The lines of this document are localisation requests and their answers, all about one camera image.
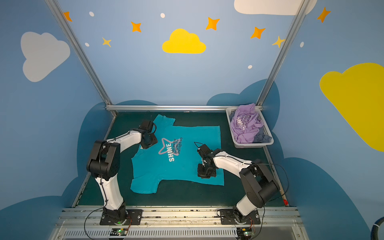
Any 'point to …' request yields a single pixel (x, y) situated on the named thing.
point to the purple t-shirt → (245, 123)
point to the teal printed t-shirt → (174, 157)
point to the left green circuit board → (119, 231)
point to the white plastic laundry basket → (229, 112)
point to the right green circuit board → (244, 233)
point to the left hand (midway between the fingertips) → (156, 142)
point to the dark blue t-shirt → (261, 137)
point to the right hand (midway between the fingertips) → (202, 175)
